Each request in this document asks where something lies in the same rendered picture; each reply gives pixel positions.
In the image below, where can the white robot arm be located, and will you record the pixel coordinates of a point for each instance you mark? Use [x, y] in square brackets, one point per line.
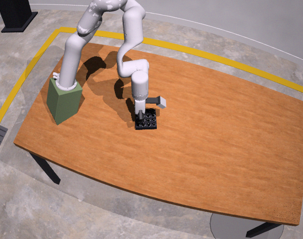
[133, 36]

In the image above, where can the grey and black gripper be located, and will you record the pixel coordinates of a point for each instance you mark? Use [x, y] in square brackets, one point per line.
[139, 106]

